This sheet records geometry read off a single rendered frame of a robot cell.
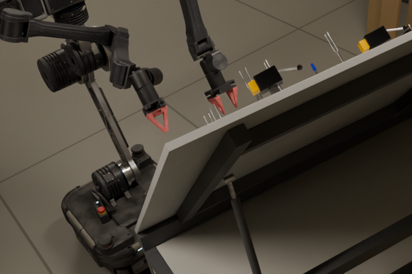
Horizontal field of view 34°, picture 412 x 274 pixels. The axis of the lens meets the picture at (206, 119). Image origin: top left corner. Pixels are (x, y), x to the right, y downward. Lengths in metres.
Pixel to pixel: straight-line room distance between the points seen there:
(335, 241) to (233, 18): 3.36
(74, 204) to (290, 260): 1.60
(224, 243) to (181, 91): 2.41
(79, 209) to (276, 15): 2.50
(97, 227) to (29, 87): 2.06
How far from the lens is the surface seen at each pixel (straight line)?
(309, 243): 2.21
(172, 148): 1.30
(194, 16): 2.31
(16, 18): 2.40
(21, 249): 3.77
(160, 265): 2.25
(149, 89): 2.08
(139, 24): 5.58
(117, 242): 3.15
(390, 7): 4.52
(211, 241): 2.28
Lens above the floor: 2.40
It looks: 35 degrees down
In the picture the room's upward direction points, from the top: 13 degrees counter-clockwise
